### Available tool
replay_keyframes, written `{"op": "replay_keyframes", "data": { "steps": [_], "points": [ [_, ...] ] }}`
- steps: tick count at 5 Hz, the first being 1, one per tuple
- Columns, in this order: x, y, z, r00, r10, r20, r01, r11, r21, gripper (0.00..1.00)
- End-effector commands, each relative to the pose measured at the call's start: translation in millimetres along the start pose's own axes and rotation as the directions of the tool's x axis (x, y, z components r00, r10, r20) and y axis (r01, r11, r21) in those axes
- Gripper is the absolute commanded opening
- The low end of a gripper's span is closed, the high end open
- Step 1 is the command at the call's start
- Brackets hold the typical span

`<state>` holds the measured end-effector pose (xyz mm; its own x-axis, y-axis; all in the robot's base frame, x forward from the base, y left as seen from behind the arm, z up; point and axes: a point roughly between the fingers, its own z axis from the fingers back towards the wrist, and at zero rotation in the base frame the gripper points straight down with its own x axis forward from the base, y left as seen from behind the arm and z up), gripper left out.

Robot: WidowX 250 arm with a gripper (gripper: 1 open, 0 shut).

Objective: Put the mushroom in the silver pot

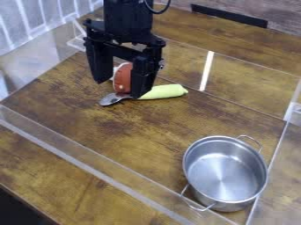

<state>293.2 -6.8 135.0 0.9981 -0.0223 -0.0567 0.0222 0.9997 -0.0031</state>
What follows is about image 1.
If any clear acrylic triangular bracket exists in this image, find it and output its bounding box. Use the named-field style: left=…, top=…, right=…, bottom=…
left=66, top=20, right=85, bottom=52

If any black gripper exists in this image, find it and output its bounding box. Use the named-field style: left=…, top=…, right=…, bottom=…
left=82, top=18, right=165, bottom=98

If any clear acrylic right barrier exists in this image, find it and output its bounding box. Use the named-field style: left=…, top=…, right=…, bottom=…
left=246, top=80, right=301, bottom=225

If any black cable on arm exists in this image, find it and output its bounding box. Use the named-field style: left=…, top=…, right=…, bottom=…
left=141, top=0, right=171, bottom=15

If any black strip on table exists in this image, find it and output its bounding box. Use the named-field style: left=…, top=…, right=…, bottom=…
left=189, top=4, right=267, bottom=28

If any red and white toy mushroom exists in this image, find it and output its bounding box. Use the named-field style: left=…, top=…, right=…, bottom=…
left=111, top=62, right=132, bottom=93

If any silver metal pot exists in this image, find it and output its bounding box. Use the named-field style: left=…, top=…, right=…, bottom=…
left=179, top=134, right=267, bottom=213

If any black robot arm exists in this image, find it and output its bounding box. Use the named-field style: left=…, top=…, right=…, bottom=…
left=82, top=0, right=167, bottom=98

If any spoon with yellow-green handle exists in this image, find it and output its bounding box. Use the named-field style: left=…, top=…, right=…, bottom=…
left=98, top=84, right=188, bottom=106

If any clear acrylic front barrier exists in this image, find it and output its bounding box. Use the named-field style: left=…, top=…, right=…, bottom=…
left=0, top=105, right=236, bottom=225

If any clear acrylic barrier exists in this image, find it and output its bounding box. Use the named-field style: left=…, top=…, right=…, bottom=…
left=0, top=105, right=236, bottom=225
left=246, top=80, right=301, bottom=225

